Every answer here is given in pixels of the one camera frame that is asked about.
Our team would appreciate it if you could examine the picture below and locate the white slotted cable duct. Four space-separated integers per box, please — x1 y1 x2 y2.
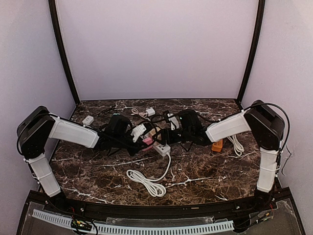
32 209 234 235

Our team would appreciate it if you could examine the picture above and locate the pink plug adapter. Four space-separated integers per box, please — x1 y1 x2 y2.
142 137 153 151

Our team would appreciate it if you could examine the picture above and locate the white power strip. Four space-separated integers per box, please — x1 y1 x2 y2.
153 144 171 157

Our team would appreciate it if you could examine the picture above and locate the beige cube socket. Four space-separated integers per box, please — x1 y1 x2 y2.
148 127 161 143

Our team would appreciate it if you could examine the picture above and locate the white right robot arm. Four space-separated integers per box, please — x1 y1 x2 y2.
153 100 291 193

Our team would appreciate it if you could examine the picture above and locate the black charger cable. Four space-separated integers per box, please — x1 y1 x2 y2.
97 106 117 117

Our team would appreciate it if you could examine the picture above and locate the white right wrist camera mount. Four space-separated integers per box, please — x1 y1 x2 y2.
167 113 179 131

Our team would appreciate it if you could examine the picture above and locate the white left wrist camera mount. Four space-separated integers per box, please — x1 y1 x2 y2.
131 124 146 142

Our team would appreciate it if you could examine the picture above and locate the white usb charger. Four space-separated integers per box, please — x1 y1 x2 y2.
146 108 156 117

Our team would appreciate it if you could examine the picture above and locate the white adapter plug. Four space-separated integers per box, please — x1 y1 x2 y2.
82 116 94 126

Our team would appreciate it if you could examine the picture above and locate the white power strip cable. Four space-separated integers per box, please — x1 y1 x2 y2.
227 135 245 157

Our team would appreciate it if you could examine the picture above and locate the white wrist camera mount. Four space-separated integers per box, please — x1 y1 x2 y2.
167 113 179 131
131 124 146 142

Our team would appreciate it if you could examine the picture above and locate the orange power strip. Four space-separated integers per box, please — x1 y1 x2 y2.
211 140 223 152

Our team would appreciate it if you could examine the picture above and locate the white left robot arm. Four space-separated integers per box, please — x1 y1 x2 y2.
17 106 148 197

